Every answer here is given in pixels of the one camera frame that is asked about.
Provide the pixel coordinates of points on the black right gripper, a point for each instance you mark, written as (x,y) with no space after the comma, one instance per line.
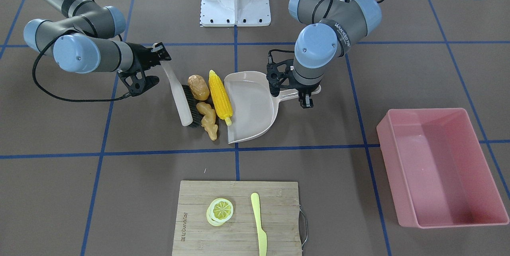
(141,59)

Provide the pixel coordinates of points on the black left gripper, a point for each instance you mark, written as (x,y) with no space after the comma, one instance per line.
(305,90)

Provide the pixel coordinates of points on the beige plastic dustpan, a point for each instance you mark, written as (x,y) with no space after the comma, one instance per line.
(254,108)

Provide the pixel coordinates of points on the brown toy potato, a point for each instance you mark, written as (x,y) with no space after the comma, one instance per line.
(198,87)

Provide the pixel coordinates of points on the beige brush black bristles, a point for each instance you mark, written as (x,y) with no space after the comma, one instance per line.
(183,98)

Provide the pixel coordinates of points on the yellow toy corn cob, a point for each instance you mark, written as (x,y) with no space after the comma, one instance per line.
(220,98)

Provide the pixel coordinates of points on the tan toy ginger root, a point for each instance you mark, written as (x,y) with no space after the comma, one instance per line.
(208,120)

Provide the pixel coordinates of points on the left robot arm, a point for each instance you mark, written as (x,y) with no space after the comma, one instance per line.
(332,27)

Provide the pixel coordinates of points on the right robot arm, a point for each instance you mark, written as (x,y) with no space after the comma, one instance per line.
(84,42)

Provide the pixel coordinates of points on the pink plastic bin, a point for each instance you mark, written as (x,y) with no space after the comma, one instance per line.
(436,169)

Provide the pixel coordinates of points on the bamboo cutting board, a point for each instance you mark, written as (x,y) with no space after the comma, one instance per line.
(280,213)

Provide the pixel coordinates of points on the yellow toy lemon slices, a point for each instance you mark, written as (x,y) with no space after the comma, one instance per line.
(219,212)

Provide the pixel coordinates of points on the yellow plastic toy knife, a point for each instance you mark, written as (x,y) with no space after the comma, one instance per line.
(262,239)

